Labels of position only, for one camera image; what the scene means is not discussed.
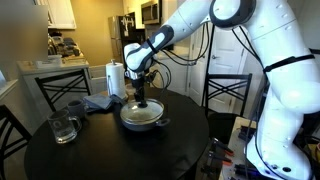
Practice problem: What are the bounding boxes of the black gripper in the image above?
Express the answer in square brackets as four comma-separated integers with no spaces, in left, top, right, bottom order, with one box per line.
[131,77,149,109]

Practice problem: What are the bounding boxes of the white paper towel roll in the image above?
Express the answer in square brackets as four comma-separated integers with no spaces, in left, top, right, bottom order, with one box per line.
[105,58,128,101]

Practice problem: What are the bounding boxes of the blue-grey folded cloth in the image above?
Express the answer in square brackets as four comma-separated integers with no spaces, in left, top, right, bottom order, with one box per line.
[82,92,126,113]

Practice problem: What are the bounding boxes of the grey ceramic mug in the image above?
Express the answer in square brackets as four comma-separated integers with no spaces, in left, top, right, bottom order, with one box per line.
[66,99,88,121]

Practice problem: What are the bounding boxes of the black refrigerator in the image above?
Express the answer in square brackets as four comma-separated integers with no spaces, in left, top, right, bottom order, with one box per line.
[107,12,147,65]

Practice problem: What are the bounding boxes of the black cross-back chair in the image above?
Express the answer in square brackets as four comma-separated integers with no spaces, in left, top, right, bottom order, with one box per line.
[0,104,33,180]
[202,72,254,143]
[34,68,93,113]

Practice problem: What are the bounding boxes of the clear glass mug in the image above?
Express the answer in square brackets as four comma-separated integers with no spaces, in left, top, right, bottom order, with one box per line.
[46,108,83,145]

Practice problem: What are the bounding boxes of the steel over-range microwave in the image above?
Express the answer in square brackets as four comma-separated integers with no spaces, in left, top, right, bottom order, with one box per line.
[140,0,163,26]

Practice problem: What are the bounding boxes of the white panel door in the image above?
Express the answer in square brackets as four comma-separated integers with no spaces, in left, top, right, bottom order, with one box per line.
[187,25,248,114]

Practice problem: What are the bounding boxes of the clear plastic storage box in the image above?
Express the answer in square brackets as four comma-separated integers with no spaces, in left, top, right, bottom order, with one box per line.
[35,54,64,70]

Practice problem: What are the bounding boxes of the robot mounting platform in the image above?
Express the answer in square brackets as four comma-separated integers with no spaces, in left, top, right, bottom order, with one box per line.
[218,115,268,180]

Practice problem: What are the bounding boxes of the white kitchen counter cabinet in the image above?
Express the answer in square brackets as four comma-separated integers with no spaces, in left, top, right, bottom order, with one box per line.
[16,59,108,116]

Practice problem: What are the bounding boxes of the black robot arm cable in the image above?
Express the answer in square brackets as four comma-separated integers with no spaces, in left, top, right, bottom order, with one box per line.
[149,21,216,91]

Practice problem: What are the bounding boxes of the red-handled black clamp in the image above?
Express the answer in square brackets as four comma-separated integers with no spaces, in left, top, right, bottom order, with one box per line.
[202,151,233,178]
[207,137,235,158]

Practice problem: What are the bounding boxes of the white wall cabinet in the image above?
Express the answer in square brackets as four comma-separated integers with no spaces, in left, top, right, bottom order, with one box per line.
[34,0,77,31]

